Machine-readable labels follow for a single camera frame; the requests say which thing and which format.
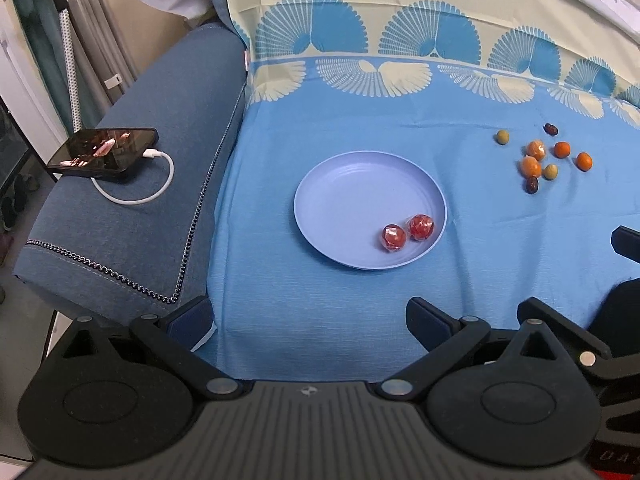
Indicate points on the small orange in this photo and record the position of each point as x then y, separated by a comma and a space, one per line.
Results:
584, 161
562, 150

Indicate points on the green olive fruit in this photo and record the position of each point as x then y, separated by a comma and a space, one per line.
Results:
502, 137
550, 172

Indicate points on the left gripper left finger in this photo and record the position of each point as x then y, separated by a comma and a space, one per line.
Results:
173, 340

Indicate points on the lavender round plate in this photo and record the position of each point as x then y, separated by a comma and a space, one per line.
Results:
342, 205

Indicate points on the black smartphone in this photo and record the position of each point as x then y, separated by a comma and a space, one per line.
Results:
102, 152

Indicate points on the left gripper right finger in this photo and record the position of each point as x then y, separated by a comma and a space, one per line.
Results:
448, 342

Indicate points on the white door frame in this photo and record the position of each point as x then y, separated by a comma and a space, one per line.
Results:
23, 89

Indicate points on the red fruit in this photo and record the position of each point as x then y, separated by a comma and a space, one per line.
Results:
421, 227
393, 237

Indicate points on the dark red date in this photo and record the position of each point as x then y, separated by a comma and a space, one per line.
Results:
531, 185
552, 130

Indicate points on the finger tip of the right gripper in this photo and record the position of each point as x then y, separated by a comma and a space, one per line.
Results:
626, 242

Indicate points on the blue cream patterned cloth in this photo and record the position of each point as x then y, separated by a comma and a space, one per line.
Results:
471, 152

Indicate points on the grey curtain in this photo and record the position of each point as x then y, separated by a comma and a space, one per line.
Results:
104, 59

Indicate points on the blue sofa armrest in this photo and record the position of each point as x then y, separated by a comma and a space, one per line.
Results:
140, 244

